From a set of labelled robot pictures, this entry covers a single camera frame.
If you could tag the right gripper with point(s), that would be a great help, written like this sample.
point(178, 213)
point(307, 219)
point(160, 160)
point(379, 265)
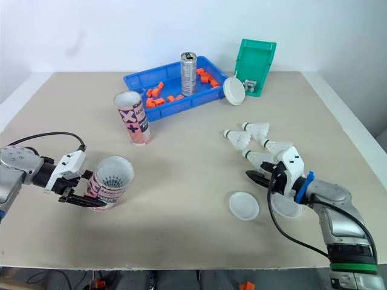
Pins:
point(279, 179)

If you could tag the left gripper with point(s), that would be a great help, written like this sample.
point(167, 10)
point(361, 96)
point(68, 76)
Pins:
point(65, 184)

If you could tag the pink patterned tube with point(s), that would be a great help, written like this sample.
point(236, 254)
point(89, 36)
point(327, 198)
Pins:
point(102, 193)
point(137, 124)

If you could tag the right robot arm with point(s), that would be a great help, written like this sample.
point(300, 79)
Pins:
point(341, 217)

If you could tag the white tube lid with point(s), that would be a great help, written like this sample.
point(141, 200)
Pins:
point(243, 206)
point(285, 208)
point(233, 91)

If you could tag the white shuttlecock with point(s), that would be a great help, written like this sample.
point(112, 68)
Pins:
point(260, 157)
point(240, 139)
point(276, 146)
point(258, 130)
point(114, 180)

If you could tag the small metal pieces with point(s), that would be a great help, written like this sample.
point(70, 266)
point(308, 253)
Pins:
point(249, 85)

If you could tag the blue plastic tray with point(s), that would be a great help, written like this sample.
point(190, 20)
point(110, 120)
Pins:
point(187, 104)

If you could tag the small orange piece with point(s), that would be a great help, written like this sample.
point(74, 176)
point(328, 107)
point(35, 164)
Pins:
point(150, 92)
point(200, 71)
point(204, 78)
point(160, 86)
point(213, 82)
point(171, 98)
point(150, 103)
point(156, 93)
point(180, 97)
point(159, 101)

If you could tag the green plastic bin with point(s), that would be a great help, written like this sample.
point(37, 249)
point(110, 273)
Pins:
point(254, 63)

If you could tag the silver drink can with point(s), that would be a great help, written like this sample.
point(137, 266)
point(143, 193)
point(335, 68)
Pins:
point(189, 75)

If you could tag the robot body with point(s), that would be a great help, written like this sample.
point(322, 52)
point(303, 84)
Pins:
point(193, 281)

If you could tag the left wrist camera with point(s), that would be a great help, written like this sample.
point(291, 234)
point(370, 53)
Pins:
point(68, 166)

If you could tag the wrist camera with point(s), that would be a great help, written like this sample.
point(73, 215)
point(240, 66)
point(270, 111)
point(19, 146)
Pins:
point(68, 166)
point(293, 164)

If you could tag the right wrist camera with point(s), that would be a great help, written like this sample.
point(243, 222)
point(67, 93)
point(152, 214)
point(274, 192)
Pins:
point(293, 164)

